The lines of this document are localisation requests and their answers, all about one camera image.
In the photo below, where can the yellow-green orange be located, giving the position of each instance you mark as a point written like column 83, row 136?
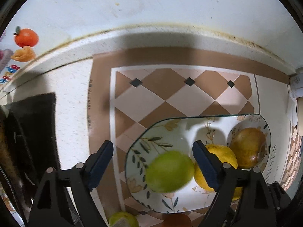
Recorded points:
column 123, row 220

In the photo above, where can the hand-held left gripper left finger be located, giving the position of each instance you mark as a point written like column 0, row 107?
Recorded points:
column 100, row 165

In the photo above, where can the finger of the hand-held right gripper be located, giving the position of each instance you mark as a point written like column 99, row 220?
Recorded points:
column 280, row 196

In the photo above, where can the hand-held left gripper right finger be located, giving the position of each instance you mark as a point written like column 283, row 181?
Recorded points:
column 206, row 167

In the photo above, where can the beige utensil holder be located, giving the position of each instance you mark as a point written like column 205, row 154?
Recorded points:
column 300, row 115

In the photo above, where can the bright orange tangerine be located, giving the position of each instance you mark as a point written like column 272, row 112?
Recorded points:
column 176, row 220

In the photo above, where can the floral ceramic plate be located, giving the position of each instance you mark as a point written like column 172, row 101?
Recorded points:
column 208, row 132

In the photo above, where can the colourful lettered wall sticker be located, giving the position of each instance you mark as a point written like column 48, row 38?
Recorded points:
column 7, row 68

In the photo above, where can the green apple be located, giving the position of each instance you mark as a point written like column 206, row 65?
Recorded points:
column 169, row 171

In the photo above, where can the orange fruit wall sticker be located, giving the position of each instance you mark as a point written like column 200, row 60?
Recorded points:
column 26, row 37

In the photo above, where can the checkered brown counter mat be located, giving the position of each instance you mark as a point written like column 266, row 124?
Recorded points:
column 153, row 104

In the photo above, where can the black gas stove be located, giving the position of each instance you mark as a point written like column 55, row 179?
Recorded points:
column 33, row 127

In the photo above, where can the white paper towel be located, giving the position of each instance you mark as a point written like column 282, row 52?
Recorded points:
column 293, row 108

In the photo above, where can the gold ingot wall sticker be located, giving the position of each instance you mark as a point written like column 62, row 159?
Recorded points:
column 23, row 54

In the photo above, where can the yellow orange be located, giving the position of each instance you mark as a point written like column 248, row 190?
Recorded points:
column 224, row 153

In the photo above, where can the dark brown passion fruit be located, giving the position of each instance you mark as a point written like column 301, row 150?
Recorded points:
column 247, row 146

